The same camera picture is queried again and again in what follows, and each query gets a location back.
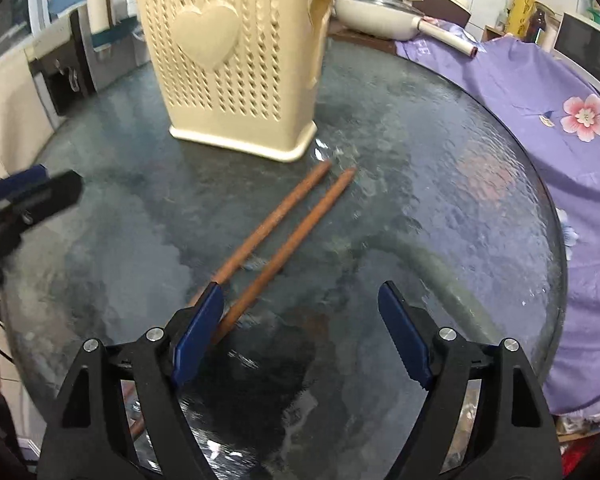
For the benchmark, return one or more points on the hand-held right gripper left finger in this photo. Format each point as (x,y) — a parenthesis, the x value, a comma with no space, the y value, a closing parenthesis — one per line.
(200,330)

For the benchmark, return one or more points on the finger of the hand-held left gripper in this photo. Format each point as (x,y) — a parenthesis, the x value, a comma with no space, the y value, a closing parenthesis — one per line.
(40,195)

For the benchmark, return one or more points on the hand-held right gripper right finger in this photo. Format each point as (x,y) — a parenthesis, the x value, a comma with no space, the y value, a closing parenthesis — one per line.
(405,330)

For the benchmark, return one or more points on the brown wooden chopstick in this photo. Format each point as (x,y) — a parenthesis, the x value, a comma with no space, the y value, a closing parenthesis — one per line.
(305,225)
(275,220)

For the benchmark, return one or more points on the beige plastic utensil holder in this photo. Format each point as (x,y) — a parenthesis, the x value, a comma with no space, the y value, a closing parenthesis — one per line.
(230,85)

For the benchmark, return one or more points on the beige cloth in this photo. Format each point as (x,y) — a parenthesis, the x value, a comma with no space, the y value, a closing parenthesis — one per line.
(5,115)

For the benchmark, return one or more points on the purple floral cloth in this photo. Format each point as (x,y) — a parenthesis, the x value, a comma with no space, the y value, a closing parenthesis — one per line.
(555,160)

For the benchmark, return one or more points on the dark wooden stand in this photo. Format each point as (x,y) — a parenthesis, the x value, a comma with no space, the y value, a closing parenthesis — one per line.
(360,40)

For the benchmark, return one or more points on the cream frying pan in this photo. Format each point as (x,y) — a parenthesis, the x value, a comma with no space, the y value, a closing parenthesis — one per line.
(370,17)

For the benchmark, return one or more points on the white microwave oven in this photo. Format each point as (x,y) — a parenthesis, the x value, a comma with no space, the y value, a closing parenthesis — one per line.
(585,50)

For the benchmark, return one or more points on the brown glass bottle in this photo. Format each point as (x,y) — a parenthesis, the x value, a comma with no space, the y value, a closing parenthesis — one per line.
(541,25)

